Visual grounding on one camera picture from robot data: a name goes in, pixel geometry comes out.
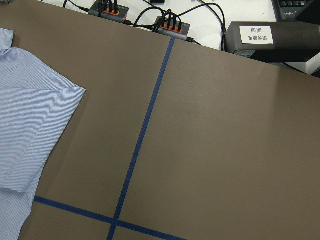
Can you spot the dark labelled box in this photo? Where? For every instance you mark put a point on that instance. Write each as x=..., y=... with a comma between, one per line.
x=273, y=42

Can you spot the grey orange USB hub left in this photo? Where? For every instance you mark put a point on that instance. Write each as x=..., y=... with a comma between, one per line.
x=109, y=10

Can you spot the black keyboard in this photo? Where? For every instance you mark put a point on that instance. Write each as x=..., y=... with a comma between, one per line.
x=291, y=10

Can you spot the grey orange USB hub right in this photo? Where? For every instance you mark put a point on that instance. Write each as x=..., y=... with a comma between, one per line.
x=171, y=26

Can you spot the light blue striped shirt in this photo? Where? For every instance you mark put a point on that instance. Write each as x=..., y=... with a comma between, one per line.
x=36, y=105

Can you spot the grey orange usb hub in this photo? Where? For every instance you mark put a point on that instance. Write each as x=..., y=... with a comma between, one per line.
x=109, y=10
x=171, y=26

